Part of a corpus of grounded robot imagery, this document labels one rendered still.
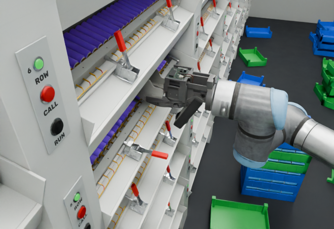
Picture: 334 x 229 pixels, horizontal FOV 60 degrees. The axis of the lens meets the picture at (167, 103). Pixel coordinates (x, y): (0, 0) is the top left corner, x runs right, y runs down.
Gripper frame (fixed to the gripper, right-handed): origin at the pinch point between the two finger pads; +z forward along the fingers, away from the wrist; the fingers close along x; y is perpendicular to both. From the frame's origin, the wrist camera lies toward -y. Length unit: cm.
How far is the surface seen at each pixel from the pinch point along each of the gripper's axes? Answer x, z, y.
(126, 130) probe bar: 14.1, -3.1, -2.1
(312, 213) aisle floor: -58, -74, -101
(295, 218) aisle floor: -52, -66, -101
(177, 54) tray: -25.1, -2.9, -1.0
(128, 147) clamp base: 18.0, -5.4, -3.3
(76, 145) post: 37.2, -8.6, 15.7
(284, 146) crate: -61, -50, -60
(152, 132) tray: 8.6, -7.2, -6.1
